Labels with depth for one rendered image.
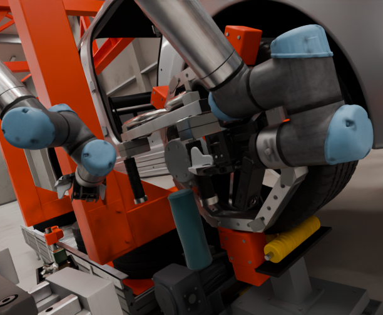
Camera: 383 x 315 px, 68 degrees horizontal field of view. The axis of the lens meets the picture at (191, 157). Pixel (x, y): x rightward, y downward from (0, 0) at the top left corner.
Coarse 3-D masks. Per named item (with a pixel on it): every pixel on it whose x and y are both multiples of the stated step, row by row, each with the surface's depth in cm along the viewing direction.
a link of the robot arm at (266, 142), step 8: (264, 128) 48; (272, 128) 46; (264, 136) 46; (272, 136) 44; (256, 144) 48; (264, 144) 45; (272, 144) 44; (264, 152) 46; (272, 152) 45; (264, 160) 46; (272, 160) 45; (280, 160) 44; (272, 168) 48; (280, 168) 47
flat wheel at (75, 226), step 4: (76, 224) 219; (72, 228) 216; (76, 228) 209; (76, 232) 209; (80, 232) 206; (76, 236) 211; (80, 236) 207; (76, 240) 213; (80, 240) 209; (80, 244) 210; (80, 248) 212; (84, 248) 207; (84, 252) 208
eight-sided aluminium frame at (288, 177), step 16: (176, 80) 95; (272, 112) 71; (176, 128) 111; (288, 176) 72; (304, 176) 75; (272, 192) 77; (288, 192) 74; (208, 208) 103; (272, 208) 79; (224, 224) 96; (240, 224) 90; (256, 224) 85; (272, 224) 86
